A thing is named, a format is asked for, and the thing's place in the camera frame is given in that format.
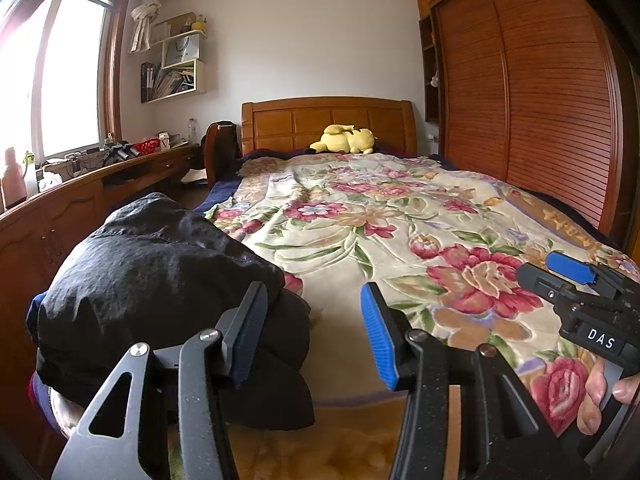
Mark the dark navy jacket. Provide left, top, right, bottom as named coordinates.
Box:
left=27, top=193, right=314, bottom=430

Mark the person's right hand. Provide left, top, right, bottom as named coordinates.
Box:
left=575, top=356, right=640, bottom=437

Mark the floral bed blanket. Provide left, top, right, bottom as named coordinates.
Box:
left=164, top=152, right=640, bottom=480

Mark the navy bed sheet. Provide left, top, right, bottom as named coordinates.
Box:
left=193, top=151, right=281, bottom=216

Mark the wooden chair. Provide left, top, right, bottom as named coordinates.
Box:
left=201, top=120, right=241, bottom=188

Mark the yellow plush toy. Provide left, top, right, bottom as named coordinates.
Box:
left=310, top=125, right=375, bottom=155

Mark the clear plastic bottle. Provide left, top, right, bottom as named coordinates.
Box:
left=188, top=118, right=198, bottom=145

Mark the red basket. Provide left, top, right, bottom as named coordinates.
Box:
left=132, top=138, right=160, bottom=156

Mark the wooden slatted wardrobe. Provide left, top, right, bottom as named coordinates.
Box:
left=418, top=0, right=639, bottom=246

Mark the wooden bed headboard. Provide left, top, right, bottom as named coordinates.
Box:
left=240, top=96, right=418, bottom=156

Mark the wooden desk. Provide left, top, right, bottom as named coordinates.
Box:
left=0, top=146, right=200, bottom=479

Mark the pink bottle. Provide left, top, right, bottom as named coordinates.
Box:
left=2, top=148, right=27, bottom=208

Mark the window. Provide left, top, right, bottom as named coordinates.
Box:
left=1, top=0, right=116, bottom=164

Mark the white tied curtain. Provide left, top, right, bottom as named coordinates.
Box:
left=129, top=0, right=163, bottom=53

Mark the white wall shelf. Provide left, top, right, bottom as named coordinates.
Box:
left=140, top=12, right=207, bottom=103

